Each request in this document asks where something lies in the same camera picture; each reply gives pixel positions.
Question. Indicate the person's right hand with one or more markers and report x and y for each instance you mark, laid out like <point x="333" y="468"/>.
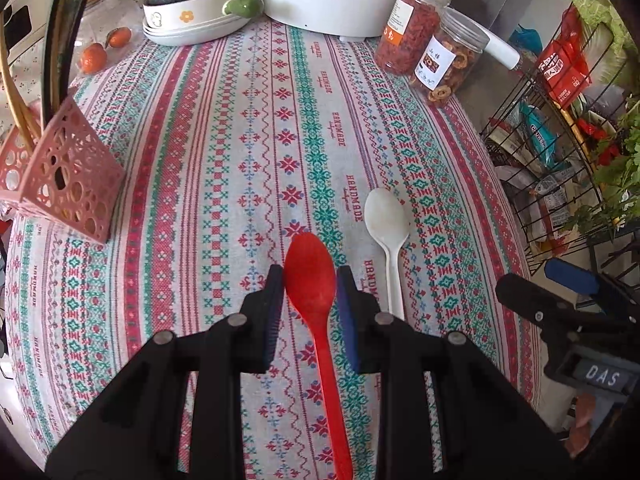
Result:
<point x="582" y="422"/>

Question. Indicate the small orange tomato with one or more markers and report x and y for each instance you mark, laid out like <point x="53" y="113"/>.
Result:
<point x="93" y="58"/>
<point x="119" y="37"/>

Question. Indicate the jar of red goji berries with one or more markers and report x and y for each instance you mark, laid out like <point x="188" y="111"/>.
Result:
<point x="407" y="35"/>

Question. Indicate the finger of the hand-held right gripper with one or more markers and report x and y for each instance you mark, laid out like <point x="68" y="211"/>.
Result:
<point x="572" y="277"/>
<point x="525" y="300"/>

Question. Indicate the red and green patterned tablecloth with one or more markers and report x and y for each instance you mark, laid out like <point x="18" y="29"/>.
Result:
<point x="225" y="160"/>

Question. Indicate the pink perforated utensil holder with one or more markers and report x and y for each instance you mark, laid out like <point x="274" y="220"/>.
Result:
<point x="75" y="180"/>

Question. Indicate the white cylindrical bottle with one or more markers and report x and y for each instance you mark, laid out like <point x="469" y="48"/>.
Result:
<point x="502" y="52"/>

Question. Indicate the white plate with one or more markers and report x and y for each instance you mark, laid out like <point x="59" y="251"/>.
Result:
<point x="200" y="34"/>
<point x="200" y="42"/>

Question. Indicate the blue snack packet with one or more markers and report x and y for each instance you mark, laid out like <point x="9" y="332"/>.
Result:
<point x="540" y="135"/>

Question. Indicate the pale green leafy cabbage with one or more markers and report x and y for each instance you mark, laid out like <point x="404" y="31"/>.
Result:
<point x="600" y="25"/>

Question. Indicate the white electric pot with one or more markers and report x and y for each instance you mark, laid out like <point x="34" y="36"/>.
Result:
<point x="330" y="5"/>

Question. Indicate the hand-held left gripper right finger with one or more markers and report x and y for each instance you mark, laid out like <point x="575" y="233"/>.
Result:
<point x="347" y="320"/>

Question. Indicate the wooden chopstick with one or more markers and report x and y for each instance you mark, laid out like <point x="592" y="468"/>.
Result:
<point x="10" y="87"/>

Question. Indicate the white plastic spoon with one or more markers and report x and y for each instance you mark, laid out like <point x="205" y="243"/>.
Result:
<point x="385" y="215"/>

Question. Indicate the leafy green herb bunch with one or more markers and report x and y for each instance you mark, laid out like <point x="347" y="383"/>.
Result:
<point x="620" y="160"/>

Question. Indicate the red plastic spoon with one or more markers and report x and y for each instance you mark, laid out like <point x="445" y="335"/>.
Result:
<point x="310" y="275"/>

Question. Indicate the black chopstick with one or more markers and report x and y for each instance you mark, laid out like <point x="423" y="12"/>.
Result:
<point x="75" y="25"/>
<point x="52" y="35"/>

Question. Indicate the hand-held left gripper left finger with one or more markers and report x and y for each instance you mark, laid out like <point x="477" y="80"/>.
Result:
<point x="272" y="320"/>

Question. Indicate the small-flower print tablecloth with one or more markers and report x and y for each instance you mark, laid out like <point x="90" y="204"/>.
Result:
<point x="27" y="70"/>

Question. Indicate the jar of dried hawthorn slices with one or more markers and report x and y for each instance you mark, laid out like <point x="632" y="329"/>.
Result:
<point x="445" y="67"/>

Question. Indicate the red snack packet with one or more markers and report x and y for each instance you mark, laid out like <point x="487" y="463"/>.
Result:
<point x="562" y="72"/>

